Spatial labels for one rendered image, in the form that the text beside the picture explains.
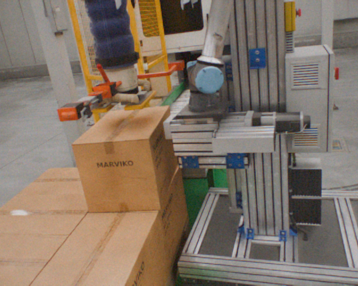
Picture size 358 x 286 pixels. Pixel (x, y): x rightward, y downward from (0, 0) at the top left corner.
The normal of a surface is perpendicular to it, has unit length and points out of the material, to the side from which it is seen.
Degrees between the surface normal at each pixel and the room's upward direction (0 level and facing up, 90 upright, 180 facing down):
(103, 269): 0
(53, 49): 90
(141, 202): 90
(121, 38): 74
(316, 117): 90
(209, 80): 97
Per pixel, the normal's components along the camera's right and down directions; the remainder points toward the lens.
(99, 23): -0.45, 0.00
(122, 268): -0.13, -0.93
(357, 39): -0.29, 0.37
